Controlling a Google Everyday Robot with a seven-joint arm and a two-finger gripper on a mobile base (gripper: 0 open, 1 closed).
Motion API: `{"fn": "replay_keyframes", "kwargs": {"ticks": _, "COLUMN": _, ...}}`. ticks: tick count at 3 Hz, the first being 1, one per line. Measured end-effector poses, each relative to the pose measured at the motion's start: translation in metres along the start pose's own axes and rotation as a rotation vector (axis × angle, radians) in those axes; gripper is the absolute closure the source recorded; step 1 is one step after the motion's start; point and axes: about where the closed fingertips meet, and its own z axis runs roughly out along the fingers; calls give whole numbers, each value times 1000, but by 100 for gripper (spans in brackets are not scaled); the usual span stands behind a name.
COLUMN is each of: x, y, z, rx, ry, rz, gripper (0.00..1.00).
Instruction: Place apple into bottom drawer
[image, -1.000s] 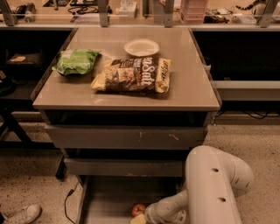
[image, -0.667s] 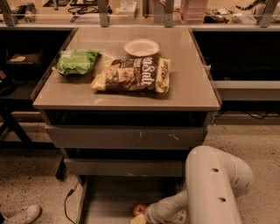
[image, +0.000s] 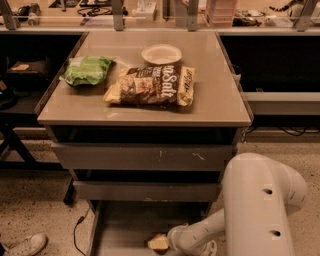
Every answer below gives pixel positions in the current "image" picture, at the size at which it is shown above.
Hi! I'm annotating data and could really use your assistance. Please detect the grey top drawer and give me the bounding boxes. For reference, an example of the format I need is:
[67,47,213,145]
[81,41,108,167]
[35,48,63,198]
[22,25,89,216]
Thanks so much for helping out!
[52,143,233,171]

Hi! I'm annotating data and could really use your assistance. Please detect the grey drawer cabinet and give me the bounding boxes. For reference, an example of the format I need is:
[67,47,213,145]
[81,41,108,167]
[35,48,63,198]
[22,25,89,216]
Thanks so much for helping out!
[38,31,252,207]

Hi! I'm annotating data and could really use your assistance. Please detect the black floor cable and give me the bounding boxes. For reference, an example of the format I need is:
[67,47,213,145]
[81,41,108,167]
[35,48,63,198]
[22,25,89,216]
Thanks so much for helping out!
[72,208,91,256]

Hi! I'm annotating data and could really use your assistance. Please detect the white paper bowl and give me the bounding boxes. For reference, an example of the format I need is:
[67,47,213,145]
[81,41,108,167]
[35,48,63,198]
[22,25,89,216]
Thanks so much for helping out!
[141,44,182,65]

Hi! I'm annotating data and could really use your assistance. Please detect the pink stacked bins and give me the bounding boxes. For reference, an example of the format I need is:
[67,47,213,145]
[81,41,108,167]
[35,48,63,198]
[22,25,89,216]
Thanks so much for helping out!
[205,0,238,27]

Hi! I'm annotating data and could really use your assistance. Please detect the grey middle drawer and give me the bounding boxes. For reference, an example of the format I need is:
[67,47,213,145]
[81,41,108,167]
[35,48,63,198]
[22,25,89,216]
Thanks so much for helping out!
[73,181,220,202]

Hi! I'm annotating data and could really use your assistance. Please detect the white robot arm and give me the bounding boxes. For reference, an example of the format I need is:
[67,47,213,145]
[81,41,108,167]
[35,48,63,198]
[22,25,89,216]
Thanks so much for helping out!
[148,153,308,256]

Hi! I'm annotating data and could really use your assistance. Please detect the green chip bag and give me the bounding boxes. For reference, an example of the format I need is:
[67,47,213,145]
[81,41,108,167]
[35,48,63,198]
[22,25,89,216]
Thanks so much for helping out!
[59,55,114,87]

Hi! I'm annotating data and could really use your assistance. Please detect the brown sea salt chip bag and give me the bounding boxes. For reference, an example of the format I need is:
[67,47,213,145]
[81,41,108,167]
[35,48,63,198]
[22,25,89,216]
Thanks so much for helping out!
[103,65,196,107]

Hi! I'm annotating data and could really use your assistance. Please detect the white sneaker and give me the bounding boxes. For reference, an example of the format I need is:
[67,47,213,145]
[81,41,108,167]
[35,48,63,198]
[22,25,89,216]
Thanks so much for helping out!
[0,233,47,256]

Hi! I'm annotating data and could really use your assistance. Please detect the grey open bottom drawer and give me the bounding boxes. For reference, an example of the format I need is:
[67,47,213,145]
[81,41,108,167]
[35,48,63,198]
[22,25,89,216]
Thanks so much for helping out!
[87,201,203,256]

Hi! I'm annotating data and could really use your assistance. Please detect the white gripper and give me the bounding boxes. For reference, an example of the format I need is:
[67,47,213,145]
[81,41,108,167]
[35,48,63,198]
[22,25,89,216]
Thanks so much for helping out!
[147,223,218,256]

